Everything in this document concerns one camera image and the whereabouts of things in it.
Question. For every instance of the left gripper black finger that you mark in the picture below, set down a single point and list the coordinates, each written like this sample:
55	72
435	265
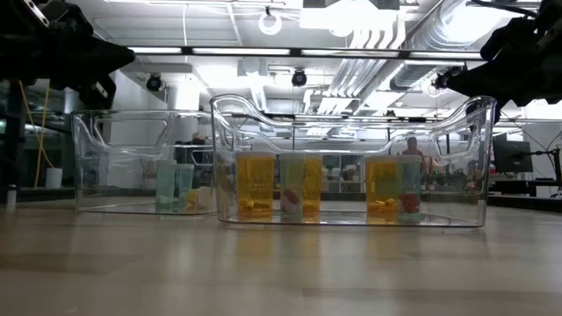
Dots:
101	59
66	24

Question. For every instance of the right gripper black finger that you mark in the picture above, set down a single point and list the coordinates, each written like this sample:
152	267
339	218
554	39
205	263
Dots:
496	83
511	41

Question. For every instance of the amber bottle with yellow capsules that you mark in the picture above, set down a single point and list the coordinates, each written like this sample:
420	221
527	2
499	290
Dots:
254	180
381	184

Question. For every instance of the small amber bottle white cap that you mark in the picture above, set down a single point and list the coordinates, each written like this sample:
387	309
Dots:
202	198

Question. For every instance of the amber bottle with orange pills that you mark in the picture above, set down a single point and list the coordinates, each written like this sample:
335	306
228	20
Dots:
314	180

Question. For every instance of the clear bottle pink contents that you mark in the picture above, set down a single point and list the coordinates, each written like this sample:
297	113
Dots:
292	180

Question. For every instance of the white LED light strip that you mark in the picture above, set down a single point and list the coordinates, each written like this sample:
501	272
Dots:
153	50
241	51
347	52
443	55

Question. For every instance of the black computer monitor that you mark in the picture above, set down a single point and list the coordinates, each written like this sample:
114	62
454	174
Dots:
513	155

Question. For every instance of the person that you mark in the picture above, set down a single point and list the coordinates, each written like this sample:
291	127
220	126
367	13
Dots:
412	147

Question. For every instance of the black desk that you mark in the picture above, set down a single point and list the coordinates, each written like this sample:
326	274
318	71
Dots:
518	188

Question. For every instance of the white bucket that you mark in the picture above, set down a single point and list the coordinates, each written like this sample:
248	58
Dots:
53	177

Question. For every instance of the small white bottle dark cap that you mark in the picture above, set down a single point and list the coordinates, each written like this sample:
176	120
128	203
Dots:
11	197

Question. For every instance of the black ceiling camera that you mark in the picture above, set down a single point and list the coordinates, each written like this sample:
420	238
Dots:
154	82
299	78
441	79

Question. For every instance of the black vertical post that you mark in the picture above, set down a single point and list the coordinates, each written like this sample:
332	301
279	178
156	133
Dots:
15	131

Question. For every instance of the black overhead frame bar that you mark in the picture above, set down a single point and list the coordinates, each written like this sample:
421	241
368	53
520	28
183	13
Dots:
186	50

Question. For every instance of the silver ventilation duct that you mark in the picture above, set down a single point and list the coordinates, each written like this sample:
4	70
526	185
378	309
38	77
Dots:
408	76

